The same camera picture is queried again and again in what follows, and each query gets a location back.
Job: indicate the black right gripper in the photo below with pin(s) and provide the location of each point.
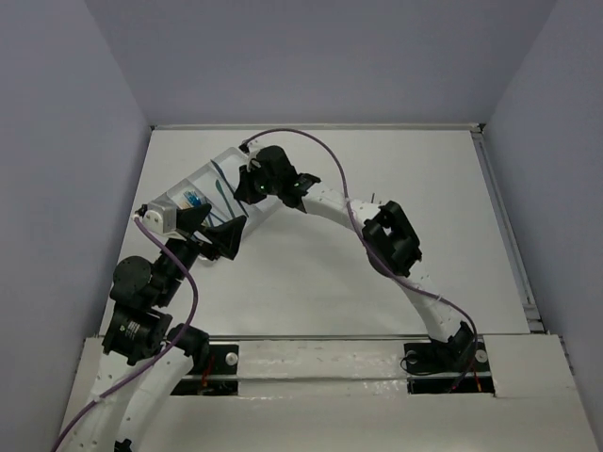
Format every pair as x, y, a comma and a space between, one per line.
245, 189

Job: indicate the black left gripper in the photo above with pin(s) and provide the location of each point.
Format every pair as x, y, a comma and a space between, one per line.
198, 239

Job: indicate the teal plastic spoon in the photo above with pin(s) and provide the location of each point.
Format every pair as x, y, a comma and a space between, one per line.
226, 202

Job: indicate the blue plastic knife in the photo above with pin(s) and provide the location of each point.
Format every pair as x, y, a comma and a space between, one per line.
224, 179

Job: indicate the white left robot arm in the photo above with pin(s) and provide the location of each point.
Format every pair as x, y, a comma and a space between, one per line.
144, 355

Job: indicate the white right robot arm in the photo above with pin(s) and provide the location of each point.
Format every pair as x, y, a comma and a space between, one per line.
391, 243

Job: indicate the clear divided utensil tray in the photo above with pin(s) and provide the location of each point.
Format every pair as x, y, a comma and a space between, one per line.
203, 180

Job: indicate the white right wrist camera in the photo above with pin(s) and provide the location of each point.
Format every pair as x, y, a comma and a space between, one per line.
251, 149

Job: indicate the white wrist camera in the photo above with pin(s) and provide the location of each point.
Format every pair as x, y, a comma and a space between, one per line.
251, 149
159, 216

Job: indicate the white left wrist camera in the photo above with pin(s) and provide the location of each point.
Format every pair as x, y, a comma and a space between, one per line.
159, 216

